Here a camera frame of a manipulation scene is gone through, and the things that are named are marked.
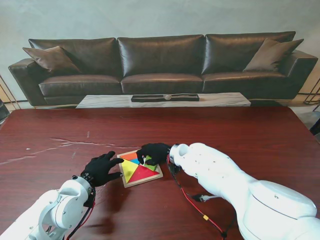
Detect brown throw pillow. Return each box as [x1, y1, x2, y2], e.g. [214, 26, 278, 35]
[242, 38, 305, 73]
[22, 46, 81, 76]

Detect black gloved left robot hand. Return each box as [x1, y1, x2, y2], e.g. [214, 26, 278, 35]
[80, 150, 125, 188]

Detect black chair edge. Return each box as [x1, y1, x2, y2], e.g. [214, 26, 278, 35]
[0, 99, 11, 126]

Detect thin metal side table frame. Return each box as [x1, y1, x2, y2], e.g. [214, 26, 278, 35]
[297, 74, 320, 112]
[0, 74, 22, 111]

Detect large red tangram triangle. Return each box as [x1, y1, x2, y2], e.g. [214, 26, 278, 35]
[129, 164, 160, 183]

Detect red and black arm cables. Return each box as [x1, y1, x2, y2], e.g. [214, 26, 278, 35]
[166, 154, 237, 240]
[65, 187, 98, 240]

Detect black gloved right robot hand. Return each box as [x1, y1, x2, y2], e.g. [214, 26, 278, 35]
[136, 142, 173, 167]

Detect red and black left arm cables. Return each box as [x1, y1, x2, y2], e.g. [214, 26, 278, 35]
[65, 187, 98, 240]

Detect square wooden puzzle tray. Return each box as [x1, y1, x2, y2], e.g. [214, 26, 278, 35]
[116, 149, 164, 189]

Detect dark brown leather sofa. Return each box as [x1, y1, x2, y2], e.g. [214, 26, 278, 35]
[7, 30, 318, 107]

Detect red and black right arm cables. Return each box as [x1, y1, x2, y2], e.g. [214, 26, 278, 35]
[166, 154, 237, 240]

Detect green tangram square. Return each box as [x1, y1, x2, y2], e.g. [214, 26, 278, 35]
[144, 155, 158, 168]

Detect long black decorative tray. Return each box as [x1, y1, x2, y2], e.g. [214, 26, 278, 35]
[131, 94, 200, 103]

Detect grey marble coffee table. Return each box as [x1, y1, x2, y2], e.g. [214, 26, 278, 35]
[76, 92, 252, 109]

